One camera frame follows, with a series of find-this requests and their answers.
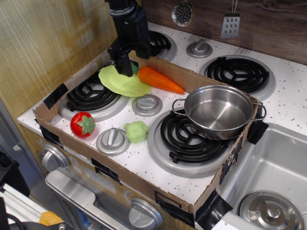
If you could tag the brown cardboard fence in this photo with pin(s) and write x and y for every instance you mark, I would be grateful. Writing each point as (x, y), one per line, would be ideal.
(134, 173)

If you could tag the hanging metal strainer spoon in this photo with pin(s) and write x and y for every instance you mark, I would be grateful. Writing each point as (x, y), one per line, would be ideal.
(183, 14)

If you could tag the black burner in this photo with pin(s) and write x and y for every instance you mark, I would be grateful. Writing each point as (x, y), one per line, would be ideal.
(245, 73)
(162, 46)
(179, 150)
(93, 97)

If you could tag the right silver oven dial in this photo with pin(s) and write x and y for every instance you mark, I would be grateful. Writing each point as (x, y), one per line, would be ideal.
(144, 216)

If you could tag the orange toy carrot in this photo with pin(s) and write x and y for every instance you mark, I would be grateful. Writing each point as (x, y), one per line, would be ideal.
(151, 77)

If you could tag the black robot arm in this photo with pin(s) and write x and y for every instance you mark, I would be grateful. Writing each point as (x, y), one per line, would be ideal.
(121, 4)

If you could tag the green toy lettuce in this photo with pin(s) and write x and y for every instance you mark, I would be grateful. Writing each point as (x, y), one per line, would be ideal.
(136, 132)

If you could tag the red toy strawberry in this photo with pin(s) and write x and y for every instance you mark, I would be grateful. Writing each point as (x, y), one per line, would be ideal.
(82, 125)

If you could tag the back left black burner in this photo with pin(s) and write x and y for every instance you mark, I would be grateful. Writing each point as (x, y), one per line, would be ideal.
(162, 46)

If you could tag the hanging metal slotted spatula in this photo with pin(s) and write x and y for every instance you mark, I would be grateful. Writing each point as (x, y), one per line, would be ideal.
(231, 23)

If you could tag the grey stove knob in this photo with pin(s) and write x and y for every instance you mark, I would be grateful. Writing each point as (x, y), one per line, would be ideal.
(147, 105)
(113, 142)
(200, 49)

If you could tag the grey front stove knob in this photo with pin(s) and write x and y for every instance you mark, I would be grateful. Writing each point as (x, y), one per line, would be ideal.
(113, 142)

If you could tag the grey sink basin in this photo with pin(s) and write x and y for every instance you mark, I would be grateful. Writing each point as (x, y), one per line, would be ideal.
(277, 162)

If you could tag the steel pot lid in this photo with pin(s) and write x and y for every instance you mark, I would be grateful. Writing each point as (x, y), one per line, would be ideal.
(271, 211)

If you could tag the back right black burner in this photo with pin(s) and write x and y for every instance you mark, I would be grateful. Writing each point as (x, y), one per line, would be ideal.
(245, 73)

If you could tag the left silver oven dial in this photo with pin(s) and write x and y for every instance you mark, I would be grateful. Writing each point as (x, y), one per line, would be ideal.
(54, 159)

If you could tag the front left black burner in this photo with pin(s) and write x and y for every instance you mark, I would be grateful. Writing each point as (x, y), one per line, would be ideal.
(93, 97)

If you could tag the silver oven dial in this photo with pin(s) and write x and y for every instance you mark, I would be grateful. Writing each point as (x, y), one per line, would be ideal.
(54, 159)
(144, 216)

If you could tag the orange yellow cloth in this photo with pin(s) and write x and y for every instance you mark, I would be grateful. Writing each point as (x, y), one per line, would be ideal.
(49, 218)

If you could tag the silver oven door handle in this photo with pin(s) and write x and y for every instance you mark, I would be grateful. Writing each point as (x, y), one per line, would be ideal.
(82, 198)

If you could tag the stainless steel pot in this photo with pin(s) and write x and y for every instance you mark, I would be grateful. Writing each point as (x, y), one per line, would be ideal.
(221, 112)

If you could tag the light green plastic plate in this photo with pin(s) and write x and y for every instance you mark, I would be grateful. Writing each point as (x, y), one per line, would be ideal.
(121, 84)

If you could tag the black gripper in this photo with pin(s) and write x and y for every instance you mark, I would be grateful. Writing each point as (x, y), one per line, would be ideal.
(133, 34)

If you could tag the front right black burner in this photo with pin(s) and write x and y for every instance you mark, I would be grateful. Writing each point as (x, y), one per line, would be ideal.
(179, 150)

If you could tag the grey centre stove knob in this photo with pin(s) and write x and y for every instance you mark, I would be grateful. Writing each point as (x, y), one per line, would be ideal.
(147, 105)

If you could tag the grey back stove knob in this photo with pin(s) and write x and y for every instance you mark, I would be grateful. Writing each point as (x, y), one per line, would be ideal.
(200, 49)

